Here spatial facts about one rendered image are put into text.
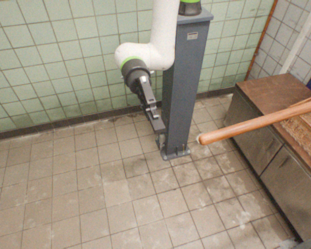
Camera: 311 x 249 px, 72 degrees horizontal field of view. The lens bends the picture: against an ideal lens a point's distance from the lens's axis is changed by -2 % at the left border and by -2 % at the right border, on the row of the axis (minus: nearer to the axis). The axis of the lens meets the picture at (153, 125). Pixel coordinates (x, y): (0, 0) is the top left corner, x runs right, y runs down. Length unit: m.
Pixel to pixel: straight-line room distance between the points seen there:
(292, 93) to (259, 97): 0.28
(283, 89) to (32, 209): 2.14
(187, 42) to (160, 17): 0.46
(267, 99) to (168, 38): 1.14
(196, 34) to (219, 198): 1.22
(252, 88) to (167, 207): 1.13
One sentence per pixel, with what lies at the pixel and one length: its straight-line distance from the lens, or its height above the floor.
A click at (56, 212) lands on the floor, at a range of 1.88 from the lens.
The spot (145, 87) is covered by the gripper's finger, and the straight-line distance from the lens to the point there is 0.63.
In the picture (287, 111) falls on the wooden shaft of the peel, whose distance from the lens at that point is 0.73.
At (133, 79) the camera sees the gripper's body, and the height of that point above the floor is 1.23.
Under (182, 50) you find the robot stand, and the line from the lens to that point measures 1.26.
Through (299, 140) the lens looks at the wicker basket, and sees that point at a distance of 1.58.
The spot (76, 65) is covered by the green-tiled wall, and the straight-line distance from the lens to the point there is 1.92.
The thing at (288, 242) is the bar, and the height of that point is 0.01.
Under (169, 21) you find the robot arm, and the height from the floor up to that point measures 1.32.
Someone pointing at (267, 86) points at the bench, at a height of 0.58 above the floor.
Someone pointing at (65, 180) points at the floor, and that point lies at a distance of 1.98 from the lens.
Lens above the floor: 1.64
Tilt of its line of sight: 48 degrees down
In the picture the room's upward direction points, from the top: straight up
